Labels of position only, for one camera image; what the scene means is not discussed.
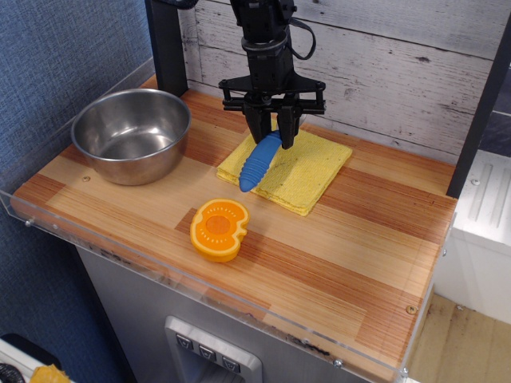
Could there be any black vertical post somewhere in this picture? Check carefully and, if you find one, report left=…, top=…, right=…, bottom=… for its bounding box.
left=446, top=17, right=510, bottom=199
left=145, top=0, right=188, bottom=97

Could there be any blue handled metal fork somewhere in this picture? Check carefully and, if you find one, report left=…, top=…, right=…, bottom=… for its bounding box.
left=239, top=130, right=282, bottom=192

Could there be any orange toy fruit half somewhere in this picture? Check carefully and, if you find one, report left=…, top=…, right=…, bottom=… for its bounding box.
left=190, top=199, right=250, bottom=263

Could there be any grey dispenser button panel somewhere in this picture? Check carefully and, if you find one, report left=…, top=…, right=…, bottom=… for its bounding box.
left=164, top=316, right=263, bottom=382

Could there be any black braided cable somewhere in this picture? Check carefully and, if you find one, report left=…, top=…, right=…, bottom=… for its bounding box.
left=0, top=361, right=27, bottom=383

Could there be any yellow folded napkin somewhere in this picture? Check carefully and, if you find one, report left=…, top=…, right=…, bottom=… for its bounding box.
left=217, top=132, right=352, bottom=216

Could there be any yellow cloth object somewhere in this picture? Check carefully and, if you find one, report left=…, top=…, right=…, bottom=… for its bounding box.
left=30, top=365, right=71, bottom=383

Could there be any stainless steel bowl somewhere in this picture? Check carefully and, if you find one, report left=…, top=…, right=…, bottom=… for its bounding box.
left=71, top=89, right=192, bottom=186

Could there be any clear acrylic table guard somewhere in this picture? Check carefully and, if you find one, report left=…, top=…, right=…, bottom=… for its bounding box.
left=8, top=81, right=455, bottom=382

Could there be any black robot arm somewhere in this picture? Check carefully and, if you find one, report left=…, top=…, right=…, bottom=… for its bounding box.
left=219, top=1, right=326, bottom=149

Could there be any black right vertical post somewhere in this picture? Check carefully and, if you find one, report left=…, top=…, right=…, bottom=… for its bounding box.
left=446, top=17, right=510, bottom=199

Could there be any black left vertical post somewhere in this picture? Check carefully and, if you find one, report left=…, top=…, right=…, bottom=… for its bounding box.
left=145, top=0, right=188, bottom=97

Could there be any white ribbed appliance top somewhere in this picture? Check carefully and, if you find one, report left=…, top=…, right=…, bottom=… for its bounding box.
left=452, top=150, right=510, bottom=255

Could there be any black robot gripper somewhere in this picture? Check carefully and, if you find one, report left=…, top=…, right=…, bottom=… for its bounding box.
left=219, top=39, right=326, bottom=150

